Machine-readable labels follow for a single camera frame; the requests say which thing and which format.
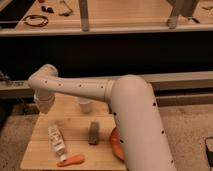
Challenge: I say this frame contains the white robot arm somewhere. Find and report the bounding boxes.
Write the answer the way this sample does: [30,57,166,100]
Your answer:
[28,64,177,171]

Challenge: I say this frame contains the white plastic cup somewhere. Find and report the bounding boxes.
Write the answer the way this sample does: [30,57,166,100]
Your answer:
[78,98,92,113]

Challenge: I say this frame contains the grey rectangular block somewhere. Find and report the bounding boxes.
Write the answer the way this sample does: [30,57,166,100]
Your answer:
[88,122,99,145]

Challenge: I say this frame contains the orange plate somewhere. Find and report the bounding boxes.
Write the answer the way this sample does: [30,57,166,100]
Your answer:
[109,128,124,160]

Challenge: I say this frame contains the orange carrot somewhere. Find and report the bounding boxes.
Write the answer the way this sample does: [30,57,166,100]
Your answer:
[57,154,85,167]

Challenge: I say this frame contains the black glasses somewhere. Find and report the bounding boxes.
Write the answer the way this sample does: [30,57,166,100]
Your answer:
[59,0,73,17]

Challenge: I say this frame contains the small black object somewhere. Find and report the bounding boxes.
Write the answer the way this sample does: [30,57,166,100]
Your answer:
[41,5,54,14]

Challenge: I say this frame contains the metal clamp at left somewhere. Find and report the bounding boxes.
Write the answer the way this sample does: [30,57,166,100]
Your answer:
[0,70,12,86]

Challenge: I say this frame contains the grey metal leg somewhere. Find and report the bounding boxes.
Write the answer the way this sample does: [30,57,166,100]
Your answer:
[166,0,199,29]

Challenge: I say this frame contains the black device at right edge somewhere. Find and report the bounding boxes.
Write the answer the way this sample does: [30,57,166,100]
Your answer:
[204,137,213,168]

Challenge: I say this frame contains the grey metal post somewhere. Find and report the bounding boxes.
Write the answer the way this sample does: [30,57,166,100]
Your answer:
[78,0,89,32]

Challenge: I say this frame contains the coiled black cable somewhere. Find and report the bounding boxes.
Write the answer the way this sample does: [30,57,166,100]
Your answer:
[22,14,49,28]

